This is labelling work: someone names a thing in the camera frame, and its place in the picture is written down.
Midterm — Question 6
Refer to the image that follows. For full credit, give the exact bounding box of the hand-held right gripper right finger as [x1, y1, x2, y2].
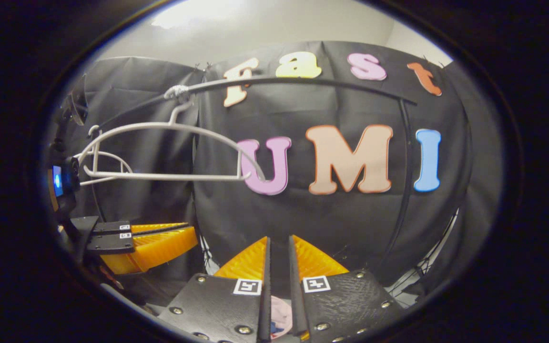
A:
[287, 234, 405, 343]

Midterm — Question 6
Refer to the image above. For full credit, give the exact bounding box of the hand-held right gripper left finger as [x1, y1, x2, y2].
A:
[157, 236, 272, 343]

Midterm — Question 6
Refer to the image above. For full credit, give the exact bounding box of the plain white plastic hanger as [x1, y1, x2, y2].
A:
[78, 125, 134, 187]

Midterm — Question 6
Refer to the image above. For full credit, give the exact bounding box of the white hanger with taped hook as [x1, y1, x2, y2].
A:
[77, 85, 266, 182]

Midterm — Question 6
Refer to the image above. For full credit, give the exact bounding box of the pink cloth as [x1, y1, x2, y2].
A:
[271, 295, 294, 340]

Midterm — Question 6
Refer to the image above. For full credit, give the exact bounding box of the black tripod stand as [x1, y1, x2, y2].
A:
[200, 236, 219, 276]

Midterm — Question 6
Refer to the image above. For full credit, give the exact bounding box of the black backdrop cloth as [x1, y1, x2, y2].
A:
[48, 40, 504, 298]

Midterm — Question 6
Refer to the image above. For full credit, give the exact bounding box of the black clothes rail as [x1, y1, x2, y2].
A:
[89, 75, 419, 270]

